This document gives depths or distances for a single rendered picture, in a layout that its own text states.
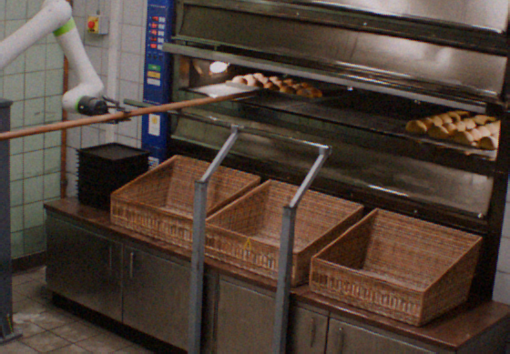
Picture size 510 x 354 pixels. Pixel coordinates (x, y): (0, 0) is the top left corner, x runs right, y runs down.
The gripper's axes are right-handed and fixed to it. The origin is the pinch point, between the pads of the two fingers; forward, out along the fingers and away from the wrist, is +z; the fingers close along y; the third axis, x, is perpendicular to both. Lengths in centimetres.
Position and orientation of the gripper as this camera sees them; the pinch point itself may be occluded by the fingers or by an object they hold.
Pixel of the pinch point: (124, 115)
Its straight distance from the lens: 454.7
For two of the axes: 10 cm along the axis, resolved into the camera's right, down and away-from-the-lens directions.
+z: 7.8, 2.1, -5.9
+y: -0.7, 9.7, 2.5
